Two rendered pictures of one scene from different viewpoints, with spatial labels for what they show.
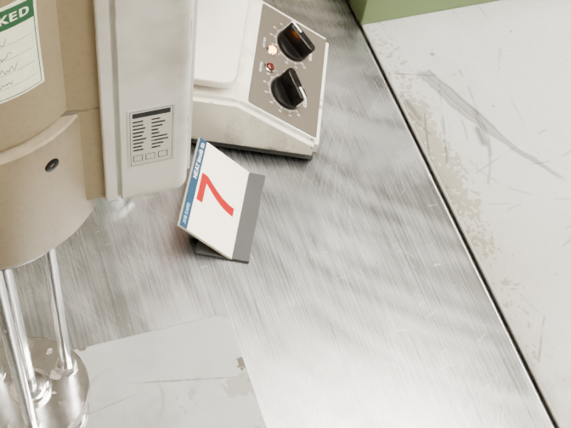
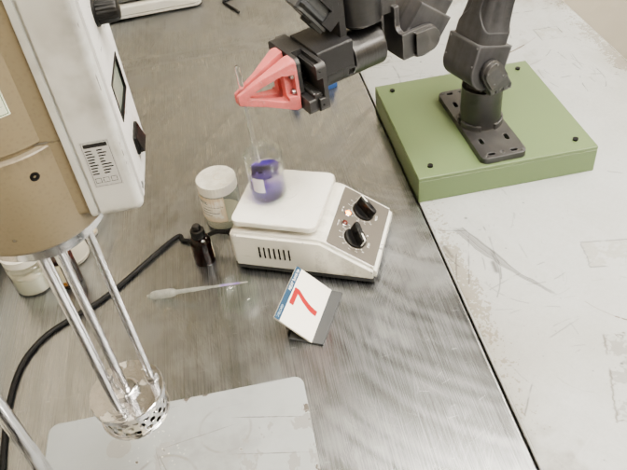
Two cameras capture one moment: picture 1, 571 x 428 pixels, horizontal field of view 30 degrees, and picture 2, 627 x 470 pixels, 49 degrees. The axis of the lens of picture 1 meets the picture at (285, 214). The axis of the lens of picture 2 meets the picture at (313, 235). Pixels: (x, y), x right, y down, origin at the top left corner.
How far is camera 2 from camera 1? 21 cm
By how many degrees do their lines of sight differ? 20
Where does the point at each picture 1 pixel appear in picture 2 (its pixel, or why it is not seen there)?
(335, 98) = (396, 245)
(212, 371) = (285, 411)
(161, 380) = (251, 416)
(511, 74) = (521, 228)
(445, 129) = (469, 263)
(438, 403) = (444, 441)
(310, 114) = (371, 252)
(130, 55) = (63, 100)
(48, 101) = (20, 130)
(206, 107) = (299, 246)
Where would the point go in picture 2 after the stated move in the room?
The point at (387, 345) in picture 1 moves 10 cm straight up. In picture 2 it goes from (411, 400) to (411, 345)
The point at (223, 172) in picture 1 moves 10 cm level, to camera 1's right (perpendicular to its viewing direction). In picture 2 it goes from (311, 288) to (385, 301)
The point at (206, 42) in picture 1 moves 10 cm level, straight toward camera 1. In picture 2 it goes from (300, 207) to (286, 259)
